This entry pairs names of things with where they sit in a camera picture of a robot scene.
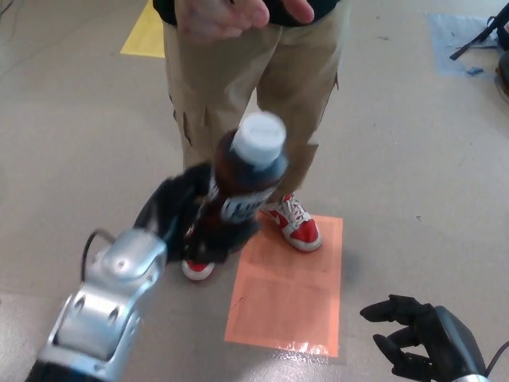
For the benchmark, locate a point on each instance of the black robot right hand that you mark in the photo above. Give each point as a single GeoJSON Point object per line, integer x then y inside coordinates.
{"type": "Point", "coordinates": [437, 342]}

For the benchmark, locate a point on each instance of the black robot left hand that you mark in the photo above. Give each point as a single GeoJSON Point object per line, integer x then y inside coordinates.
{"type": "Point", "coordinates": [175, 207]}

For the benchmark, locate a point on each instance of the person's bare hand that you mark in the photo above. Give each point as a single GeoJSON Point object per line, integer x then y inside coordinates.
{"type": "Point", "coordinates": [222, 16]}

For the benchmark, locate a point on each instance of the brown protein shake bottle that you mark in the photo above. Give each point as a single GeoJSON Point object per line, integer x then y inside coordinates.
{"type": "Point", "coordinates": [246, 175]}

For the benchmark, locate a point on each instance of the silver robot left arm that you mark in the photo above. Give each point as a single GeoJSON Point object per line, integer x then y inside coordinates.
{"type": "Point", "coordinates": [107, 302]}

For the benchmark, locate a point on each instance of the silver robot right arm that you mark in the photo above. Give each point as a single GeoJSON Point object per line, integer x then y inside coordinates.
{"type": "Point", "coordinates": [485, 376]}

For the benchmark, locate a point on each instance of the khaki cargo trousers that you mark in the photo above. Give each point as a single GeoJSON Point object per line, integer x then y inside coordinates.
{"type": "Point", "coordinates": [207, 79]}

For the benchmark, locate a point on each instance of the red white sneaker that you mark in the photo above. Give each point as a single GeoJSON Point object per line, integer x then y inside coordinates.
{"type": "Point", "coordinates": [304, 235]}
{"type": "Point", "coordinates": [199, 270]}

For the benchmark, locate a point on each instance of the yellow floor marking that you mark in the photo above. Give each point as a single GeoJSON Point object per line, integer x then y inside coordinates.
{"type": "Point", "coordinates": [147, 36]}

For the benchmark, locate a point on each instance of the orange floor sheet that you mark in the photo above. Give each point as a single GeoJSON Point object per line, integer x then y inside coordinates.
{"type": "Point", "coordinates": [282, 302]}

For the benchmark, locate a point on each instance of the blue floor sheet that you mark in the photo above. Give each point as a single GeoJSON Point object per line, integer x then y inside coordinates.
{"type": "Point", "coordinates": [449, 44]}

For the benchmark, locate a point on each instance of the dark round object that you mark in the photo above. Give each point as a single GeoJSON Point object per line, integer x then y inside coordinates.
{"type": "Point", "coordinates": [504, 71]}

